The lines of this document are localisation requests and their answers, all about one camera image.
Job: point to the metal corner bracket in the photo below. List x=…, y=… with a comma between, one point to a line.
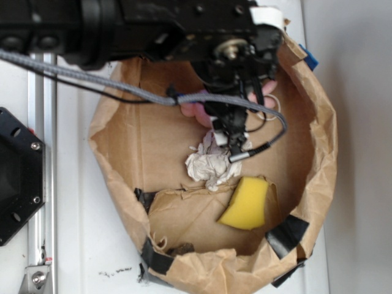
x=36, y=280

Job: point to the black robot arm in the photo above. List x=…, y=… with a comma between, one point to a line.
x=74, y=38

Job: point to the brown paper bag bin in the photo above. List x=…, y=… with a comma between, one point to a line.
x=173, y=220

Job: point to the aluminium extrusion rail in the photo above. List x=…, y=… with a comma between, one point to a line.
x=42, y=94

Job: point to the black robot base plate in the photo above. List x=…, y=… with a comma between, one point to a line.
x=22, y=164

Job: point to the crumpled white paper ball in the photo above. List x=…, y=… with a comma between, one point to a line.
x=210, y=163

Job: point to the white plastic tray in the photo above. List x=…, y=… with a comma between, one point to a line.
x=94, y=252

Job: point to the pink plush bunny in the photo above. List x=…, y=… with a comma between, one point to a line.
x=197, y=111

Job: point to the yellow sponge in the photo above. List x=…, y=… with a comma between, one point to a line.
x=246, y=209

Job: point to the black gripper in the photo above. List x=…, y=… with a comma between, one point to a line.
x=241, y=40

